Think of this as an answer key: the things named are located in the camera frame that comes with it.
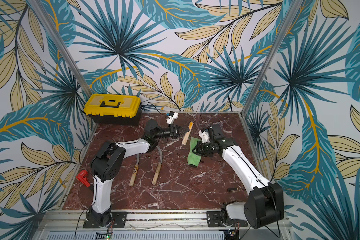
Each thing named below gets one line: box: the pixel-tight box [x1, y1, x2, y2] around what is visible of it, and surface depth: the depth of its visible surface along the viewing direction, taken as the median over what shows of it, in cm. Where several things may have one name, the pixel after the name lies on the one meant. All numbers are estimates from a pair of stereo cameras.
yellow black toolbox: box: [83, 93, 142, 126], surface depth 103 cm
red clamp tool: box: [76, 170, 91, 187], surface depth 87 cm
